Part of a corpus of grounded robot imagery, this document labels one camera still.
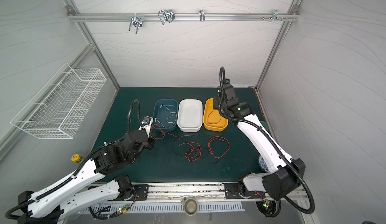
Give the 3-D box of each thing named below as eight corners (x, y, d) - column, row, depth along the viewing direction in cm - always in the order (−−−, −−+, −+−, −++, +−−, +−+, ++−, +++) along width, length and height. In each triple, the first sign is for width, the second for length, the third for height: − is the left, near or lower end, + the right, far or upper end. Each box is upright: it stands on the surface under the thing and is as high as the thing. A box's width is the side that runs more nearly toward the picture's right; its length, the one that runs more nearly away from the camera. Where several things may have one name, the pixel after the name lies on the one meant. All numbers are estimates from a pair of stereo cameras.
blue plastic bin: (149, 131, 97) (147, 126, 92) (156, 104, 112) (154, 99, 107) (177, 131, 97) (176, 126, 92) (180, 104, 112) (179, 99, 107)
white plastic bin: (176, 132, 97) (175, 127, 93) (179, 103, 113) (178, 98, 108) (203, 132, 97) (203, 127, 93) (202, 103, 113) (202, 98, 108)
